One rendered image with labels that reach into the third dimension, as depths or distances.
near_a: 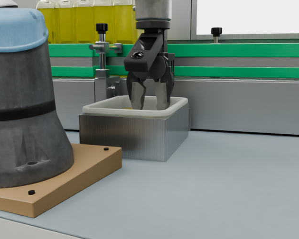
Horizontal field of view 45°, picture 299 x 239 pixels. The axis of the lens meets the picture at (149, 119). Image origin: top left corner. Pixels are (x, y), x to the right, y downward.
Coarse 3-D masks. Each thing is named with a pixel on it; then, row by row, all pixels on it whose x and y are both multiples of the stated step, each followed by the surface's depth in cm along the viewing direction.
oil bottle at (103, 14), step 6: (96, 0) 95; (102, 0) 95; (108, 0) 94; (96, 6) 95; (102, 6) 95; (108, 6) 94; (96, 12) 96; (102, 12) 95; (108, 12) 95; (96, 18) 96; (102, 18) 95; (108, 18) 95; (108, 24) 95; (108, 30) 95; (96, 36) 97; (108, 36) 96
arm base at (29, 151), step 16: (0, 112) 46; (16, 112) 47; (32, 112) 48; (48, 112) 50; (0, 128) 47; (16, 128) 47; (32, 128) 48; (48, 128) 50; (0, 144) 46; (16, 144) 47; (32, 144) 48; (48, 144) 49; (64, 144) 52; (0, 160) 46; (16, 160) 46; (32, 160) 49; (48, 160) 49; (64, 160) 51; (0, 176) 46; (16, 176) 46; (32, 176) 47; (48, 176) 49
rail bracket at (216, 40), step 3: (216, 27) 95; (219, 27) 94; (213, 30) 95; (216, 30) 95; (219, 30) 94; (222, 30) 95; (213, 33) 95; (216, 33) 95; (219, 33) 95; (213, 36) 96; (216, 36) 95; (219, 36) 95; (216, 39) 95; (213, 42) 96; (216, 42) 95
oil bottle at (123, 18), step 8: (120, 0) 93; (128, 0) 93; (112, 8) 94; (120, 8) 93; (128, 8) 93; (112, 16) 94; (120, 16) 94; (128, 16) 93; (112, 24) 95; (120, 24) 94; (128, 24) 94; (112, 32) 95; (120, 32) 94; (128, 32) 94; (136, 32) 97; (112, 40) 96; (120, 40) 95; (128, 40) 94; (136, 40) 98
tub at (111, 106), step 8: (120, 96) 86; (128, 96) 87; (152, 96) 85; (96, 104) 73; (104, 104) 77; (112, 104) 81; (120, 104) 85; (128, 104) 87; (144, 104) 86; (152, 104) 85; (176, 104) 72; (184, 104) 77; (88, 112) 67; (96, 112) 66; (104, 112) 66; (112, 112) 66; (120, 112) 65; (128, 112) 65; (136, 112) 64; (144, 112) 64; (152, 112) 63; (160, 112) 64; (168, 112) 65
